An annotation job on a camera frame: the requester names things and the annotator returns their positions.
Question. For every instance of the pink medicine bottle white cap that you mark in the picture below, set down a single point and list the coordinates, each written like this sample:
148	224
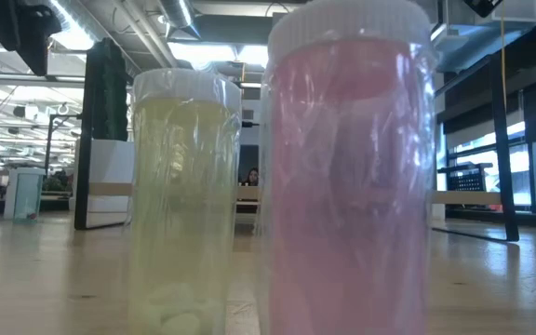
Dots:
347	186

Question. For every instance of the green cactus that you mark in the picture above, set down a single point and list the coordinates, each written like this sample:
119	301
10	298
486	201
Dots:
110	93

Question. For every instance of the shelf with black metal frame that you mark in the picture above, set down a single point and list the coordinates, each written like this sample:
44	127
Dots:
83	139

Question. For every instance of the green background plants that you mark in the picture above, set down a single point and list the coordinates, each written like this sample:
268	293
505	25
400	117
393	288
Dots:
58	182

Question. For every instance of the person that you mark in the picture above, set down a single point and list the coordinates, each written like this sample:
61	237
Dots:
252	178

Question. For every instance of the yellow medicine bottle white cap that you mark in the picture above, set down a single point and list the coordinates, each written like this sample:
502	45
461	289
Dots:
182	186

